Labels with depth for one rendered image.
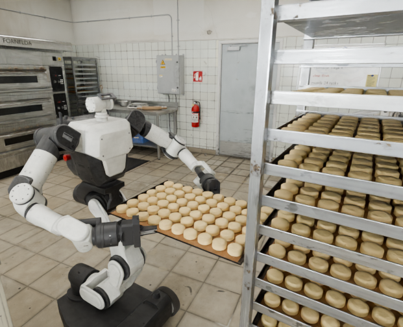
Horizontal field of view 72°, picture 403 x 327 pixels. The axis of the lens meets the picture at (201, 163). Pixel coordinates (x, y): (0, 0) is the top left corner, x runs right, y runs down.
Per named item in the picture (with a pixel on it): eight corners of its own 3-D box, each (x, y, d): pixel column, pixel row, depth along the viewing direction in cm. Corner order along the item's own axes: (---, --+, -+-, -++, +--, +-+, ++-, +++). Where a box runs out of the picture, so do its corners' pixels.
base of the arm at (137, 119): (123, 145, 154) (109, 128, 152) (139, 133, 162) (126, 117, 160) (135, 135, 143) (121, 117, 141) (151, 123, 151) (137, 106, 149)
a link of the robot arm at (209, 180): (204, 204, 136) (198, 194, 147) (222, 202, 138) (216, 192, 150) (204, 180, 132) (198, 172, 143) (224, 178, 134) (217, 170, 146)
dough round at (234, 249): (225, 248, 92) (225, 242, 91) (239, 246, 93) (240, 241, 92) (230, 257, 87) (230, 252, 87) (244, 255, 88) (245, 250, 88)
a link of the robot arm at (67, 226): (80, 243, 90) (46, 225, 92) (85, 252, 97) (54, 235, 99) (93, 226, 94) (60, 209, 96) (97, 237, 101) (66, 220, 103)
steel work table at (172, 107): (83, 148, 586) (77, 101, 555) (107, 141, 648) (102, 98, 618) (159, 160, 512) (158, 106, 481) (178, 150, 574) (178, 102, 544)
